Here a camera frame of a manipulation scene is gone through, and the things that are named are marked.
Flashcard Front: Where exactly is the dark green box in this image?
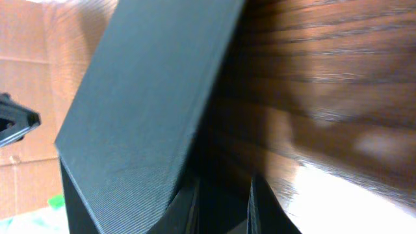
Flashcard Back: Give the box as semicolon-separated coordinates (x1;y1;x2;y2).
55;0;244;233

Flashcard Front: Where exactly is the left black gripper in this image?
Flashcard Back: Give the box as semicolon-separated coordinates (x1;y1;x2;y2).
1;93;42;147

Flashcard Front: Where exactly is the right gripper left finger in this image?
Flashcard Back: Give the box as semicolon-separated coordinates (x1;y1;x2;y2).
147;181;199;234

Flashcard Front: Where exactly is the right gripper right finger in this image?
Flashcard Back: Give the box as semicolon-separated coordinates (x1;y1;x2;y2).
247;175;301;234

